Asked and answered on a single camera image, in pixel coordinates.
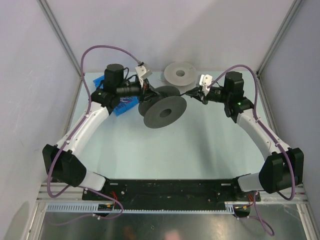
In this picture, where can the aluminium frame post right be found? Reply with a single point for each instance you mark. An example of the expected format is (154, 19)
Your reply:
(280, 34)

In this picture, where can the aluminium frame post left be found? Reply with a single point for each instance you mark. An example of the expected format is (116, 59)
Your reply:
(52, 20)

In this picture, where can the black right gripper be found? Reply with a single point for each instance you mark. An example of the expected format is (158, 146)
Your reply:
(200, 93)

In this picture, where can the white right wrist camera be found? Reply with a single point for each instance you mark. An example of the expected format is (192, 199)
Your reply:
(205, 82)

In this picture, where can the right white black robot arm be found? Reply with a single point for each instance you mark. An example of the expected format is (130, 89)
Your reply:
(283, 165)

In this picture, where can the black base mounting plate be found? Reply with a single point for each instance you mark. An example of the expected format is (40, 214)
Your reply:
(174, 194)

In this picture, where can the aluminium frame post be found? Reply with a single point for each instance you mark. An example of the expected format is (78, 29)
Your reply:
(280, 34)
(52, 20)

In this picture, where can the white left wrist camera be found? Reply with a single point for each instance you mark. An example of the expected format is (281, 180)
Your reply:
(143, 72)

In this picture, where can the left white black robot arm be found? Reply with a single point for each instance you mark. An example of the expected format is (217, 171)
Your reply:
(62, 159)

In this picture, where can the blue plastic bin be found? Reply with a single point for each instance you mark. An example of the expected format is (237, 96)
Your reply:
(126, 103)

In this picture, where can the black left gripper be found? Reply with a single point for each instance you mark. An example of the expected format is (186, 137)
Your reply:
(148, 93)

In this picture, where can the white perforated filament spool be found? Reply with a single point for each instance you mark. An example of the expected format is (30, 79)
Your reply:
(182, 75)

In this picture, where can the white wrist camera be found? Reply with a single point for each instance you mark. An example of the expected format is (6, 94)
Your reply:
(205, 82)
(143, 72)

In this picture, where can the grey slotted cable duct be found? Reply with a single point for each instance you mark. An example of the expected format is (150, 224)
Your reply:
(101, 208)

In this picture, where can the black filament spool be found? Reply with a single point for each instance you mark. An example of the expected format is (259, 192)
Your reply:
(164, 109)

